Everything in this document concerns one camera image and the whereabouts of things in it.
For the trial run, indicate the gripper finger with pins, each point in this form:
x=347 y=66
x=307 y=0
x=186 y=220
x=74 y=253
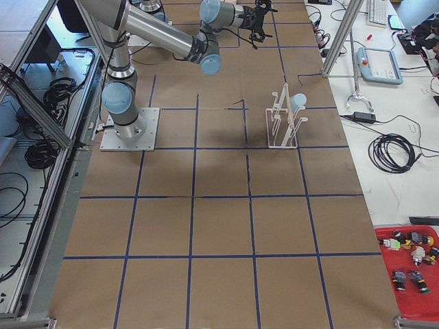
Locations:
x=264 y=6
x=258 y=35

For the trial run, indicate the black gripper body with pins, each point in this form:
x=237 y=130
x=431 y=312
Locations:
x=247 y=17

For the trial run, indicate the light blue plastic cup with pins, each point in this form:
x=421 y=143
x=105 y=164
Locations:
x=298 y=100

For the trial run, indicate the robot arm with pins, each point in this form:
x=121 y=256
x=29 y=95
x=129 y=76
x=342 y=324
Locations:
x=117 y=20
x=149 y=6

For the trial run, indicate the white keyboard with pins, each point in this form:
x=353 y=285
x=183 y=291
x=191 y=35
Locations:
x=377 y=13

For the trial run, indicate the metal reacher grabber tool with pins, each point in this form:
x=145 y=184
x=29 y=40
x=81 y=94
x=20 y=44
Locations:
x=356 y=96

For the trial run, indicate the blue teach pendant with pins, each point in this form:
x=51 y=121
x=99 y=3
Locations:
x=379 y=65

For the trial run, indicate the black power adapter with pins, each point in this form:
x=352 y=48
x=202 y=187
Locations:
x=364 y=117

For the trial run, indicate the red parts tray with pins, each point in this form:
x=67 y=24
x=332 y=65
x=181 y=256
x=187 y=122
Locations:
x=410 y=255

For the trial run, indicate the aluminium frame post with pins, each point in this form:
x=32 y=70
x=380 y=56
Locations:
x=342 y=32

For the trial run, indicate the white wire cup rack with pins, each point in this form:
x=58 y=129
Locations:
x=282 y=122

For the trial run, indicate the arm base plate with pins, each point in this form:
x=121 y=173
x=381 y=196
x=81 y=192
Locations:
x=140 y=135
x=136 y=41

